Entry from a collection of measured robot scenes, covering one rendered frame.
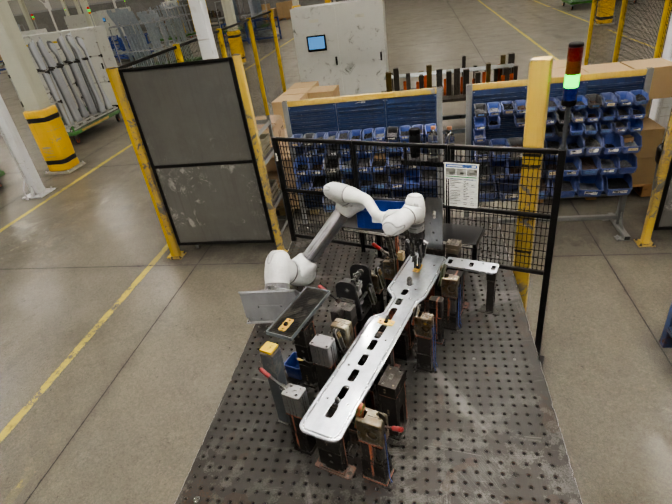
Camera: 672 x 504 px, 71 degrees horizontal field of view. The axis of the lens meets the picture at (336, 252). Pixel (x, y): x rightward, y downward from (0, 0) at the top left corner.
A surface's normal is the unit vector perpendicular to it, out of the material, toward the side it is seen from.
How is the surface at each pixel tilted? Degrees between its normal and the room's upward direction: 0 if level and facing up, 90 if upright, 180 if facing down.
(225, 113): 90
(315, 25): 90
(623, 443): 0
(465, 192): 90
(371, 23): 90
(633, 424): 0
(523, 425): 0
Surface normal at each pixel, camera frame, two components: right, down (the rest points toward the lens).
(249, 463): -0.12, -0.85
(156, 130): -0.18, 0.54
